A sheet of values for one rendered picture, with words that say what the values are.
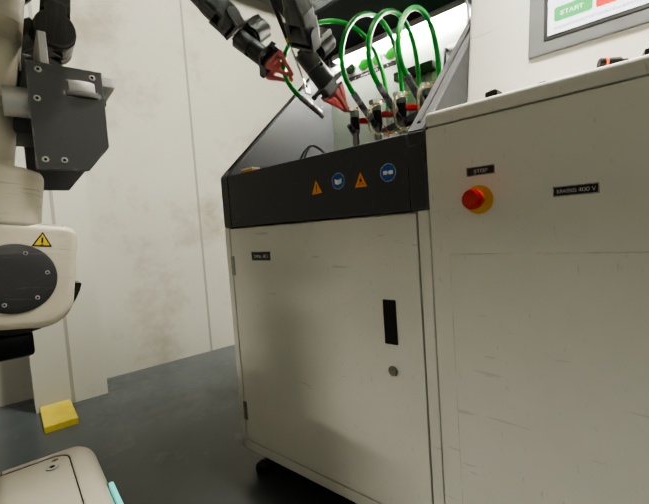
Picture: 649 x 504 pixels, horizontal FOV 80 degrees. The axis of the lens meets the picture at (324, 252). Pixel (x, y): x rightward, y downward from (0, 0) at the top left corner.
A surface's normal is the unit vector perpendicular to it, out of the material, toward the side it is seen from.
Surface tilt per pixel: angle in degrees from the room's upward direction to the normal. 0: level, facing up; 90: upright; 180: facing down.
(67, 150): 90
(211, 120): 90
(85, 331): 90
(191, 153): 90
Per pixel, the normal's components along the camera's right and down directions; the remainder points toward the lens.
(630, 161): -0.66, 0.09
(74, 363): 0.63, 0.00
